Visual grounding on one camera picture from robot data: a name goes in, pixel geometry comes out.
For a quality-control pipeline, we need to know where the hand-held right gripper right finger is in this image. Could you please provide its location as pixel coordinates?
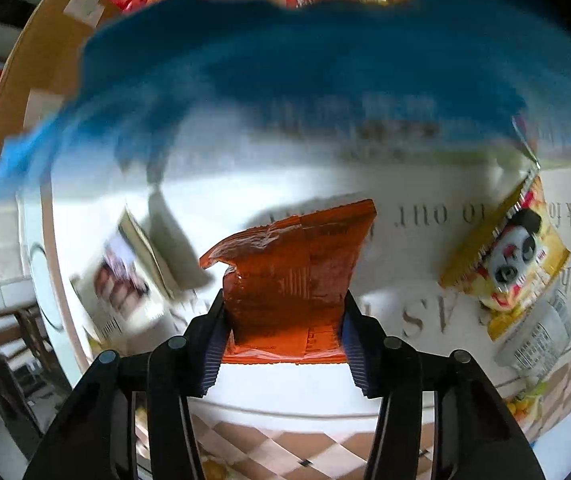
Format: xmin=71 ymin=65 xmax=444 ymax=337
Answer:
xmin=339 ymin=290 xmax=547 ymax=480

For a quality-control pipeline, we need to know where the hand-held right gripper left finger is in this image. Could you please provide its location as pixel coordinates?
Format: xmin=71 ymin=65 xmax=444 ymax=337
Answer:
xmin=22 ymin=289 xmax=227 ymax=480

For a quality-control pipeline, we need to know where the small plain orange snack packet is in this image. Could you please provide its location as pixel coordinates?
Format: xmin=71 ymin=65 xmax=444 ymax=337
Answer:
xmin=200 ymin=199 xmax=377 ymax=365

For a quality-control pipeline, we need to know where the white chocolate wafer box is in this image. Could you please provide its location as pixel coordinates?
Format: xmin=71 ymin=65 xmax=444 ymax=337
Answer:
xmin=70 ymin=205 xmax=201 ymax=343

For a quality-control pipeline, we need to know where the white grey snack packet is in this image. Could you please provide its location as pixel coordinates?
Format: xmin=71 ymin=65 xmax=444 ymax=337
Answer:
xmin=493 ymin=290 xmax=571 ymax=378

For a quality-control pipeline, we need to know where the yellow panda print snack packet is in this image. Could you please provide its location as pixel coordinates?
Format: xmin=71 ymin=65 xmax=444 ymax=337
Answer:
xmin=438 ymin=167 xmax=571 ymax=343

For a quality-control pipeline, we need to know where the cardboard box blue front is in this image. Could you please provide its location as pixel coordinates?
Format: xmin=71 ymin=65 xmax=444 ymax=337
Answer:
xmin=0 ymin=0 xmax=571 ymax=206

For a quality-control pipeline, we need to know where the dark wooden chair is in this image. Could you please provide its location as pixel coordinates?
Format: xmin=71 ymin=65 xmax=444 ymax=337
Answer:
xmin=0 ymin=305 xmax=74 ymax=461

